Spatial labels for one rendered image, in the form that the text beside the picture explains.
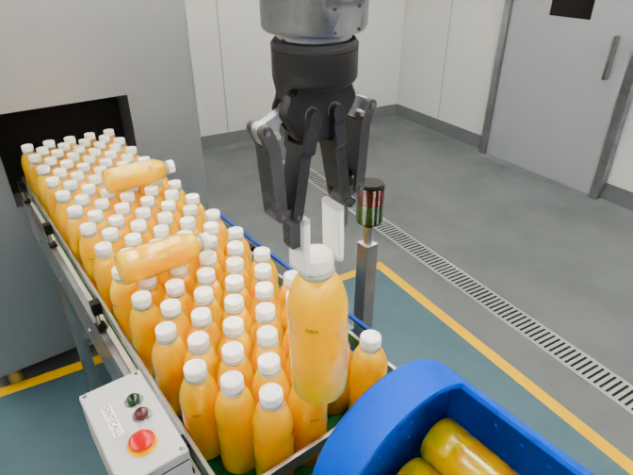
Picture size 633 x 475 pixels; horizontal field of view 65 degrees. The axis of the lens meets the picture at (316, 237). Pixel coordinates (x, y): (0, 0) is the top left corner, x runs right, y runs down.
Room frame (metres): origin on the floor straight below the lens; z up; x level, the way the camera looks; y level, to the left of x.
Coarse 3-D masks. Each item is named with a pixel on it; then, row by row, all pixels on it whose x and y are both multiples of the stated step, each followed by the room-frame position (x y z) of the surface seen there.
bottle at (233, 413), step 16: (224, 400) 0.58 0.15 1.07; (240, 400) 0.58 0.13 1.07; (224, 416) 0.57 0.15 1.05; (240, 416) 0.57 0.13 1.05; (224, 432) 0.57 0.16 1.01; (240, 432) 0.57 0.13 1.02; (224, 448) 0.57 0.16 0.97; (240, 448) 0.57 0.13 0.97; (224, 464) 0.57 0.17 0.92; (240, 464) 0.56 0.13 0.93
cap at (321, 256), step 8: (312, 248) 0.47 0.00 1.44; (320, 248) 0.47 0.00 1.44; (328, 248) 0.47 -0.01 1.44; (312, 256) 0.45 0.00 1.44; (320, 256) 0.45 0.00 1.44; (328, 256) 0.45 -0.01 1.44; (312, 264) 0.44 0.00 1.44; (320, 264) 0.44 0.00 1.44; (328, 264) 0.45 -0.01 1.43; (312, 272) 0.44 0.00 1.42; (320, 272) 0.44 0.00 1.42; (328, 272) 0.45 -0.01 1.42
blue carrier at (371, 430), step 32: (384, 384) 0.47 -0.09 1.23; (416, 384) 0.47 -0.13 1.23; (448, 384) 0.47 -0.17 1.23; (352, 416) 0.43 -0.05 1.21; (384, 416) 0.42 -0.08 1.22; (416, 416) 0.52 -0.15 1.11; (448, 416) 0.56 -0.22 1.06; (480, 416) 0.52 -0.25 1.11; (512, 416) 0.44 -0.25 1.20; (352, 448) 0.40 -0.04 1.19; (384, 448) 0.48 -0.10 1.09; (416, 448) 0.53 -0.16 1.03; (512, 448) 0.47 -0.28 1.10; (544, 448) 0.39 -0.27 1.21
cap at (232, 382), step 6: (228, 372) 0.61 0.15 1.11; (234, 372) 0.61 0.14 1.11; (222, 378) 0.60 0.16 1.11; (228, 378) 0.60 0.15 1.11; (234, 378) 0.60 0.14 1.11; (240, 378) 0.60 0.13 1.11; (222, 384) 0.59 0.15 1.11; (228, 384) 0.59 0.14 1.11; (234, 384) 0.59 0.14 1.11; (240, 384) 0.59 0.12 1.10; (222, 390) 0.59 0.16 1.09; (228, 390) 0.58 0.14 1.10; (234, 390) 0.58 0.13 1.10; (240, 390) 0.59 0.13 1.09
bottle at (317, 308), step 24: (312, 288) 0.44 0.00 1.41; (336, 288) 0.45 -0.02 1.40; (288, 312) 0.45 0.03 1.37; (312, 312) 0.43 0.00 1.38; (336, 312) 0.43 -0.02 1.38; (312, 336) 0.43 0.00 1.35; (336, 336) 0.44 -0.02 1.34; (312, 360) 0.43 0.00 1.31; (336, 360) 0.44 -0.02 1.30; (312, 384) 0.43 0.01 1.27; (336, 384) 0.44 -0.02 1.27
